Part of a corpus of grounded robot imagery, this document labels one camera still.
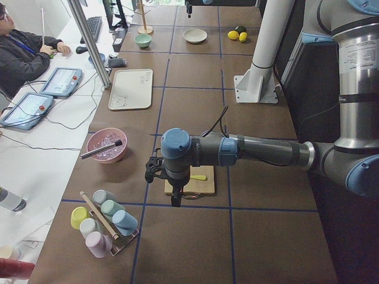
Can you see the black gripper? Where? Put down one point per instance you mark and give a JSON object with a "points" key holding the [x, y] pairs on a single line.
{"points": [[176, 183]]}

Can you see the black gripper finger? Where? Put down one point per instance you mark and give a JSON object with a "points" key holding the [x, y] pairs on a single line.
{"points": [[188, 9]]}

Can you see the round cream plate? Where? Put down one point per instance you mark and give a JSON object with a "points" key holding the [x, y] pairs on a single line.
{"points": [[194, 35]]}

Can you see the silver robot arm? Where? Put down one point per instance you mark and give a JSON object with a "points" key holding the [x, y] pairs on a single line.
{"points": [[336, 122]]}

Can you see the cream rectangular bear tray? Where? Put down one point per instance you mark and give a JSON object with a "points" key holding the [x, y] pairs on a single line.
{"points": [[131, 89]]}

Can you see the yellow plastic knife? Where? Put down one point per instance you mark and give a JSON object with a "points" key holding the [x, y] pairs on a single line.
{"points": [[198, 177]]}

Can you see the wooden cutting board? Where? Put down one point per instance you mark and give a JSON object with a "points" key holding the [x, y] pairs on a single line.
{"points": [[197, 188]]}

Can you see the wooden cup stand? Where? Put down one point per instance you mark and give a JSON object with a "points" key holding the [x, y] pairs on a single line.
{"points": [[144, 29]]}

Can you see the yellow lemon far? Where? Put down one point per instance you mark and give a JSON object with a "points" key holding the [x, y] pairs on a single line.
{"points": [[233, 35]]}

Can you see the green avocado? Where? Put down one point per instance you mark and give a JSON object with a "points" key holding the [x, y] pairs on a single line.
{"points": [[240, 29]]}

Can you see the green bowl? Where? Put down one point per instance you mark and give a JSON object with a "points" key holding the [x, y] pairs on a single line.
{"points": [[143, 40]]}

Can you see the black monitor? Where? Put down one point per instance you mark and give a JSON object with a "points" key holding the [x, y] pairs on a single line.
{"points": [[114, 14]]}

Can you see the green cup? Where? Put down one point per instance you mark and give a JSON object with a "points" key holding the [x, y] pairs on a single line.
{"points": [[109, 208]]}

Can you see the clear acrylic cup rack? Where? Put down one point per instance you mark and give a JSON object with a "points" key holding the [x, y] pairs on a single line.
{"points": [[119, 242]]}

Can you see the black box white label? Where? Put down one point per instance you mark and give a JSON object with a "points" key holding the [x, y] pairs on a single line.
{"points": [[118, 39]]}

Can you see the grey blue cup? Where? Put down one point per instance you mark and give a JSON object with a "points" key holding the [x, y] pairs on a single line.
{"points": [[101, 195]]}

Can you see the metal brush black tip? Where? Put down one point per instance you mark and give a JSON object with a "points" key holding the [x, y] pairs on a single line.
{"points": [[101, 149]]}

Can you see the pink cup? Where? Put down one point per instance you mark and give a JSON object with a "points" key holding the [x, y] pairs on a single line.
{"points": [[99, 244]]}

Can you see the grey folded cloth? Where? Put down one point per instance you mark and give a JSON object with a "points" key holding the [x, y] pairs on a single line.
{"points": [[117, 62]]}

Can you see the white grey cup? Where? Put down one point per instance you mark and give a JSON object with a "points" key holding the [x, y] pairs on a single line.
{"points": [[89, 225]]}

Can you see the pink bowl with ice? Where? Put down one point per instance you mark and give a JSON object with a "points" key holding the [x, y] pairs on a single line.
{"points": [[106, 137]]}

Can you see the black keyboard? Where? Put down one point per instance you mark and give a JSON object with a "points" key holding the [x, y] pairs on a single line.
{"points": [[94, 25]]}

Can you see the yellow cup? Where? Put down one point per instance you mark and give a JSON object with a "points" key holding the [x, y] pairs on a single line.
{"points": [[78, 214]]}

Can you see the black computer mouse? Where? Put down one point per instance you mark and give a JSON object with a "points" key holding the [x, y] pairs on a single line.
{"points": [[81, 49]]}

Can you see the teach pendant far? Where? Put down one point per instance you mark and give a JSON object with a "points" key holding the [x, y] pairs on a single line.
{"points": [[62, 82]]}

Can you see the teach pendant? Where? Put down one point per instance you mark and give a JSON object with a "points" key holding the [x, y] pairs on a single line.
{"points": [[27, 113], [62, 82]]}

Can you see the clear water bottle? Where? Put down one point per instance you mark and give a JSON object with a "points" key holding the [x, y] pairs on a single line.
{"points": [[11, 201]]}

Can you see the person in black jacket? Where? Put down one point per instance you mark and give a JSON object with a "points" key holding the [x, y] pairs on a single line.
{"points": [[24, 56]]}

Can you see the white paper cup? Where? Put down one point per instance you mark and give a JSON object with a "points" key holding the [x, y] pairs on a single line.
{"points": [[10, 252]]}

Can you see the teach pendant near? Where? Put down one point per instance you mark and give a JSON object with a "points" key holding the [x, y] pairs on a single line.
{"points": [[27, 113]]}

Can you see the red cylinder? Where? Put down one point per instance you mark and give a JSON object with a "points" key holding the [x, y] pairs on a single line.
{"points": [[15, 269]]}

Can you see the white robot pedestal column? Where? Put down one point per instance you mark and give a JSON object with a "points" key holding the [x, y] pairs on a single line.
{"points": [[257, 84]]}

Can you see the aluminium frame post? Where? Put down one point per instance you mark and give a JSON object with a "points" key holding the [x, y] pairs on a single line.
{"points": [[80, 19]]}

